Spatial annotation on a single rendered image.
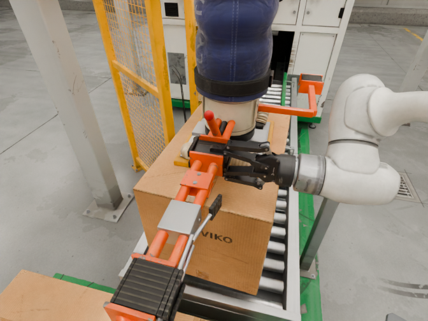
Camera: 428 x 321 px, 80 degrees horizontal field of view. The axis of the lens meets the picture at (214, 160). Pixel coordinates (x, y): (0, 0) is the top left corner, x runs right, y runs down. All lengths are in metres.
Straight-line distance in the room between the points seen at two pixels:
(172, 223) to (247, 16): 0.47
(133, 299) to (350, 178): 0.45
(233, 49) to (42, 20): 1.08
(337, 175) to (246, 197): 0.25
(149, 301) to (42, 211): 2.13
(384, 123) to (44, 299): 1.27
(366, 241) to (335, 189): 1.62
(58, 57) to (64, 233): 1.24
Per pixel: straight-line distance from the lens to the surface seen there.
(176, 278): 0.41
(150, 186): 0.76
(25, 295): 1.37
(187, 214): 0.48
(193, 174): 0.56
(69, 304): 1.26
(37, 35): 1.62
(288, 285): 1.14
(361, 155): 0.61
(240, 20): 0.66
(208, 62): 0.71
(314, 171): 0.59
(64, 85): 1.65
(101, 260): 1.99
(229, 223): 0.71
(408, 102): 0.60
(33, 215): 2.49
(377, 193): 0.62
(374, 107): 0.61
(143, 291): 0.41
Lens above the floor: 1.60
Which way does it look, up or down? 39 degrees down
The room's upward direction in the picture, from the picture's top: straight up
